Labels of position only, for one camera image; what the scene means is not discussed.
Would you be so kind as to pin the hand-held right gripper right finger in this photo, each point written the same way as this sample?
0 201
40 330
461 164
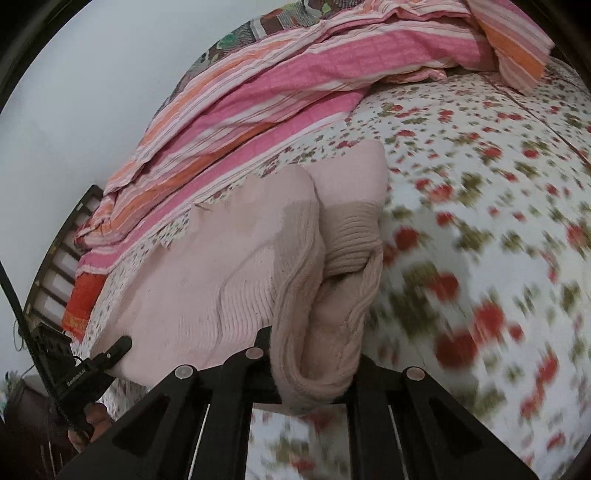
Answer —
374 383

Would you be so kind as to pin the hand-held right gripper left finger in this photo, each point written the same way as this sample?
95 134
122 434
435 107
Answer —
249 367

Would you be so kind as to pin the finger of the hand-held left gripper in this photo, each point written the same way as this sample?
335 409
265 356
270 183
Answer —
115 353

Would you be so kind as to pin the pink knitted sweater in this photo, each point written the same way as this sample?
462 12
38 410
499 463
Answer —
184 277

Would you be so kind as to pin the person's left hand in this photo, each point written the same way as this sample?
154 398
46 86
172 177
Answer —
97 420

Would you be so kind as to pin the orange cloth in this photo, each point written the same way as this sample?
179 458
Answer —
81 300

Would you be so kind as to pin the dark wooden headboard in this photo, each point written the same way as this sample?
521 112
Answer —
90 196

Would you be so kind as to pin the white floral bed sheet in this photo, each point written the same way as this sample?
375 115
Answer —
485 184

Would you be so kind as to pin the pink orange striped quilt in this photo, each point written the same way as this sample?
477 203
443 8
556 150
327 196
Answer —
300 69

